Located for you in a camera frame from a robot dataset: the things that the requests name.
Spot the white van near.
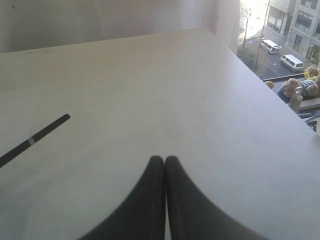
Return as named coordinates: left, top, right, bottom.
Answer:
left=280, top=54, right=304, bottom=72

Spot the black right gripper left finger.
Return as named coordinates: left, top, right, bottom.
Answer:
left=81, top=155, right=166, bottom=240

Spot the brown teddy bear toy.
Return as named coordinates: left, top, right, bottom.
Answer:
left=279, top=66, right=320, bottom=98

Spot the black paintbrush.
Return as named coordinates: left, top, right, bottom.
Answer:
left=0, top=114, right=71, bottom=168

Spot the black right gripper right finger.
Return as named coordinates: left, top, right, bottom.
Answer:
left=164, top=155, right=260, bottom=240

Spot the white van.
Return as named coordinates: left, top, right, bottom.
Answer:
left=280, top=54, right=304, bottom=72
left=261, top=39, right=282, bottom=54

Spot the grey building outside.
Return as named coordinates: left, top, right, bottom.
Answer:
left=266, top=0, right=320, bottom=65

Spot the grey metal window handle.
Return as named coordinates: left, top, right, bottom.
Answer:
left=288, top=87, right=303, bottom=114

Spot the white van far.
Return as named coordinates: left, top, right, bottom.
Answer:
left=261, top=39, right=282, bottom=54

